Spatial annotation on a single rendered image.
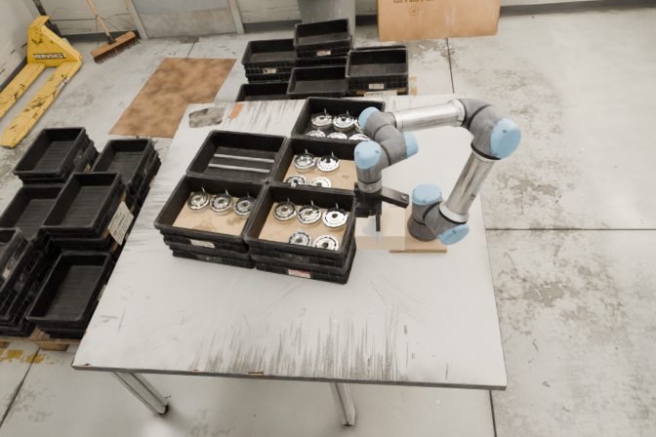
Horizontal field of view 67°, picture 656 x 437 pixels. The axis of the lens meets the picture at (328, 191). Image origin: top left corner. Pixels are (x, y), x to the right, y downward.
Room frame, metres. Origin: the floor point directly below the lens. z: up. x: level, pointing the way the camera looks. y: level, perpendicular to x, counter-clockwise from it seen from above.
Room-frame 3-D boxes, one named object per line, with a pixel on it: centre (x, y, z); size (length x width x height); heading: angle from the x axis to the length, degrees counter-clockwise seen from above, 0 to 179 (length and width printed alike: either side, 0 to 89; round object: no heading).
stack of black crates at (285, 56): (3.30, 0.23, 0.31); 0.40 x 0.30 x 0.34; 77
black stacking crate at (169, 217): (1.42, 0.49, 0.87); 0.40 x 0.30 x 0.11; 68
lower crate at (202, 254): (1.42, 0.49, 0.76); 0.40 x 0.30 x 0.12; 68
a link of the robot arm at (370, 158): (1.02, -0.13, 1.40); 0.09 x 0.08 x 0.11; 109
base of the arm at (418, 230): (1.26, -0.38, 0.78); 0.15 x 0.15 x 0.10
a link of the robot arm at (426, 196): (1.25, -0.38, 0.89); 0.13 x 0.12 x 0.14; 19
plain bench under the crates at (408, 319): (1.53, 0.13, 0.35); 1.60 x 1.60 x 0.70; 77
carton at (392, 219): (1.02, -0.15, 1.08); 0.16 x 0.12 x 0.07; 77
